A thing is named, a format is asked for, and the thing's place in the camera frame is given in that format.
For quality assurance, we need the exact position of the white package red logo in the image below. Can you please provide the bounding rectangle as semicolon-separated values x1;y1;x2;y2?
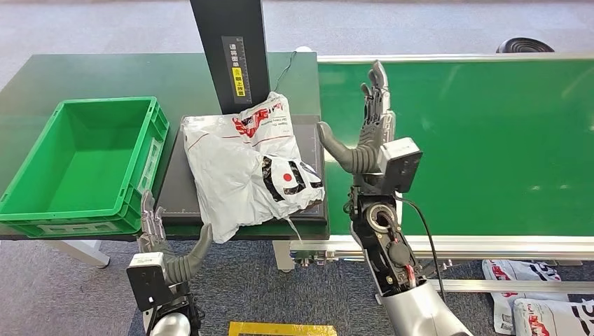
481;258;569;335

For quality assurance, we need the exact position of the black ribbed round base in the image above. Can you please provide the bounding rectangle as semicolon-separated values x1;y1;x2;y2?
495;36;555;53

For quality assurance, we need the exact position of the green plastic crate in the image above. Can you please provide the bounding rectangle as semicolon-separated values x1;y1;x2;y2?
0;96;170;239

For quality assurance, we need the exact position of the black weighing scale with column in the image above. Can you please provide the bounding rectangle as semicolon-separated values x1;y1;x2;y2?
155;0;329;228

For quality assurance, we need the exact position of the aluminium conveyor frame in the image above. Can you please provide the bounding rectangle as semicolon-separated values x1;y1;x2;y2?
288;52;594;307

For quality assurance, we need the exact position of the thin black scale cable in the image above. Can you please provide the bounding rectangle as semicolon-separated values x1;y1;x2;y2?
271;50;298;94

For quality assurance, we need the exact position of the yellow floor tape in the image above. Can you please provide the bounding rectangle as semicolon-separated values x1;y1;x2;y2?
227;322;338;336

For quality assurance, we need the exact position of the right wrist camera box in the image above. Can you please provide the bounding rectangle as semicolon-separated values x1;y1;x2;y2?
379;136;424;195

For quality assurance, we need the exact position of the white package with black letters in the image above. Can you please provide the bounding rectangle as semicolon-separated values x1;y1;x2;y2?
512;297;594;336

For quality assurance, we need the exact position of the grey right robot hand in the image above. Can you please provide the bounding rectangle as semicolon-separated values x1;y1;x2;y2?
317;60;396;176

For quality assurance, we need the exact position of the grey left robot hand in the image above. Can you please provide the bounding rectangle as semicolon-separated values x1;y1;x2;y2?
137;190;214;285

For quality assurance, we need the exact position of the white package red black print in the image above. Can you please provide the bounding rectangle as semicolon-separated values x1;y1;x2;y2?
181;91;326;245

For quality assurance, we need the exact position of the green conveyor belt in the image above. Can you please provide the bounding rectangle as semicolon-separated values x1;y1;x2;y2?
317;60;594;237

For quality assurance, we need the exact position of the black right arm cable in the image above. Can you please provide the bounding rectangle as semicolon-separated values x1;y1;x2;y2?
396;195;449;305

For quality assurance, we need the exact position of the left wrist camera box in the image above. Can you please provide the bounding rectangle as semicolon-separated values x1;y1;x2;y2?
126;251;172;312

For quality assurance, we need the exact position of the white upright table leg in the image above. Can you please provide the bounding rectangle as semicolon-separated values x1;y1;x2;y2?
272;241;296;273

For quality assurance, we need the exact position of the white slanted table leg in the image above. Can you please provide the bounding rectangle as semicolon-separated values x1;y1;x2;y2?
43;240;111;269

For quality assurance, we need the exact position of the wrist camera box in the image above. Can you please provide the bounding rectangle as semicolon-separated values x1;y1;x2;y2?
126;251;172;312
379;136;424;195

